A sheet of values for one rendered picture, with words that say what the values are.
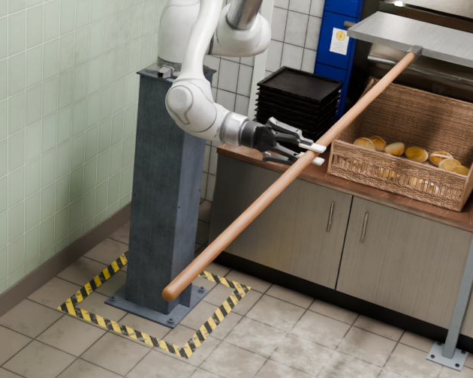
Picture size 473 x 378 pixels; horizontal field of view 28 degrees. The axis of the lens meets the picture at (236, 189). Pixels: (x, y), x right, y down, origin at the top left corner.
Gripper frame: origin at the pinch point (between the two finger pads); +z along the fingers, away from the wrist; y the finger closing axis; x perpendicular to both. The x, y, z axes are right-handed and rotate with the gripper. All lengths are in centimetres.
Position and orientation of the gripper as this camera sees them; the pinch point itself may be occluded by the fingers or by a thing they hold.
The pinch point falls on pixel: (311, 152)
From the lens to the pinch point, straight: 259.2
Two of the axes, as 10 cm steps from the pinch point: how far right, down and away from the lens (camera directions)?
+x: -4.4, 4.1, -8.0
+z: 8.9, 2.9, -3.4
